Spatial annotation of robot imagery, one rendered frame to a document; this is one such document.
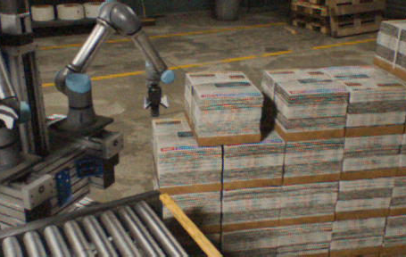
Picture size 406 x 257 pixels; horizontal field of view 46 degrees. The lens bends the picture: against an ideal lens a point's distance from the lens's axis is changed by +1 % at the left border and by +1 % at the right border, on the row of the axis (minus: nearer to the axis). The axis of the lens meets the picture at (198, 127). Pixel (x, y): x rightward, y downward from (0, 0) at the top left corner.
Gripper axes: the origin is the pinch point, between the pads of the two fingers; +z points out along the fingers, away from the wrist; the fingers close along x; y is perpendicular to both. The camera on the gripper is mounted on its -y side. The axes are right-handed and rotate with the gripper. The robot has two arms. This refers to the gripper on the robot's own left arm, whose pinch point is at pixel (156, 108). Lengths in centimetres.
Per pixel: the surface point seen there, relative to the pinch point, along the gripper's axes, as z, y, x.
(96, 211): 84, -5, -27
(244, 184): 43, -22, 37
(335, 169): 42, -18, 82
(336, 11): -504, -43, 319
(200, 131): 42.8, 5.1, 16.4
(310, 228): 42, -51, 73
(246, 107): 42, 15, 37
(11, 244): 99, -5, -52
